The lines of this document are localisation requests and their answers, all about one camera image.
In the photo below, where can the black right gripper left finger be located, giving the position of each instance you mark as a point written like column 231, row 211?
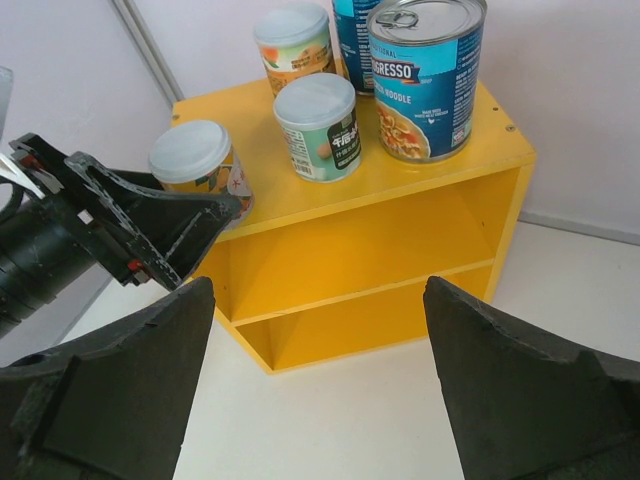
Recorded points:
column 113, row 403

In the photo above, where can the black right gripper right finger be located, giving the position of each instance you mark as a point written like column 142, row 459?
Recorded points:
column 524, row 403

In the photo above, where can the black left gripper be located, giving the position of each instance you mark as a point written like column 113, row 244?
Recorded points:
column 136, row 231

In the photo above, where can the orange label can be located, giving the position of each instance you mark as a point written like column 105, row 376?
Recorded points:
column 198, row 157

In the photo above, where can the green label can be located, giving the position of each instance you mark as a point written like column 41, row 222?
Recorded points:
column 318, row 119

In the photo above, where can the orange can with white lid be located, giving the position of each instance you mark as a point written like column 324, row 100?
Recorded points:
column 294, row 41

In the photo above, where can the blue soup can with noodles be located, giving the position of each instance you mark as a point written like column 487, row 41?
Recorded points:
column 425, row 61

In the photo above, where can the yellow wooden shelf cabinet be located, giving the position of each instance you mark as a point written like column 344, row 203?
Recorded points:
column 323, row 271

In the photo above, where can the left aluminium frame post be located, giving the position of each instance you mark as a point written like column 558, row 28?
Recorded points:
column 139, row 33

